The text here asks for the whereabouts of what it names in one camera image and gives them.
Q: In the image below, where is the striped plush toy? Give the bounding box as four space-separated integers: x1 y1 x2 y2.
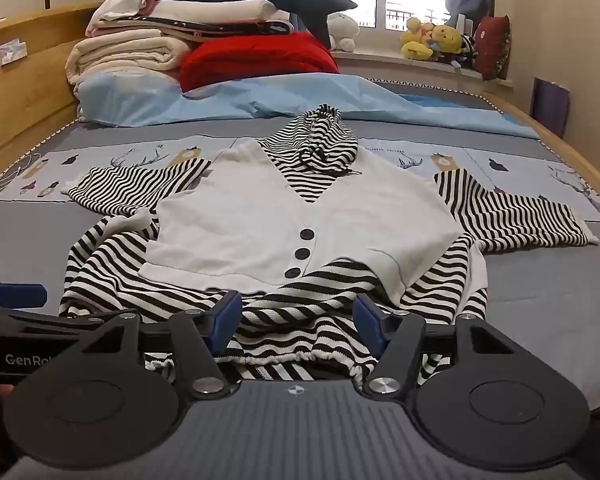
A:
460 35 480 69

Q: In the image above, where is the white folded blanket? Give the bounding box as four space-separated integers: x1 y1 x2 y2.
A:
145 0 291 23

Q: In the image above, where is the tissue pack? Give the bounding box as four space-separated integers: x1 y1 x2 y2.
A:
0 39 29 69

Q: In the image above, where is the yellow plush bear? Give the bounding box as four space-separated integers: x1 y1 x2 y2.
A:
430 24 464 62

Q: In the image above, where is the striped white hooded sweater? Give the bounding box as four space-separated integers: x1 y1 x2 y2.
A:
59 104 600 386

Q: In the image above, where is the white cable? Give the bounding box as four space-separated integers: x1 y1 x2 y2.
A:
0 152 37 199

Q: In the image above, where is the white plush toy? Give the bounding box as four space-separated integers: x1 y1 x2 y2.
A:
326 11 359 53

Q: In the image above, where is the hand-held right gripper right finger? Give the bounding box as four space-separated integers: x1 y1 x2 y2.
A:
353 293 519 401

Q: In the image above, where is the dark red cushion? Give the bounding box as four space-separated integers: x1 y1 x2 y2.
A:
475 15 512 81

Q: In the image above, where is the yellow plush duck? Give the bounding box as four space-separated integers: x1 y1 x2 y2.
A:
400 16 434 60

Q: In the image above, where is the grey printed bed sheet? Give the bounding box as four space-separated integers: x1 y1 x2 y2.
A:
0 77 600 411

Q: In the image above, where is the cream folded blanket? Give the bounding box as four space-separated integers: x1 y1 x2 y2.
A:
65 30 197 86

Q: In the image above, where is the red blanket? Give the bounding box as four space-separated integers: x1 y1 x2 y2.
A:
179 31 341 92

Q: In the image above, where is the light blue quilt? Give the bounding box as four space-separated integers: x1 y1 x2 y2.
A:
75 72 541 141

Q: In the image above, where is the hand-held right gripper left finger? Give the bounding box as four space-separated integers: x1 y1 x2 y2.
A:
80 290 244 402

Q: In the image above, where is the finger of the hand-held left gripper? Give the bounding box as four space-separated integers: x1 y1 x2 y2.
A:
0 281 49 310

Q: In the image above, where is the purple board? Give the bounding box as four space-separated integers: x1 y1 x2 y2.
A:
530 77 571 139

